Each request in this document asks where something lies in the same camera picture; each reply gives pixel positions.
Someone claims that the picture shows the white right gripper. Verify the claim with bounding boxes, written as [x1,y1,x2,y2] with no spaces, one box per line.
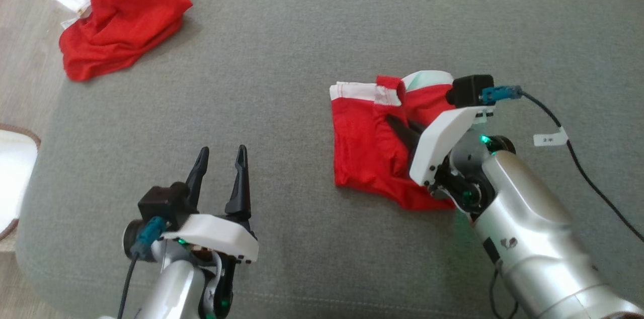
[385,105,487,187]

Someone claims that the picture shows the black right cable blue plug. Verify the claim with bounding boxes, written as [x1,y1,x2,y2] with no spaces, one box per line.
[480,85,644,244]

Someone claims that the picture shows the red shorts with elastic waistband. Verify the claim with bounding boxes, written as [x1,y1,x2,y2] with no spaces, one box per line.
[53,0,193,82]

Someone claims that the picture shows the white laundry basket brown rim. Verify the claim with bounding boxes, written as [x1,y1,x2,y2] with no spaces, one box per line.
[0,123,42,242]

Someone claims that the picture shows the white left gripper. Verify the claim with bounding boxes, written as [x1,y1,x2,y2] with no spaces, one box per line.
[161,145,260,265]

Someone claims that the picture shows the red and white striped garment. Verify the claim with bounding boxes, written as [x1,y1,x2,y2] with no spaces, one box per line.
[330,71,471,211]

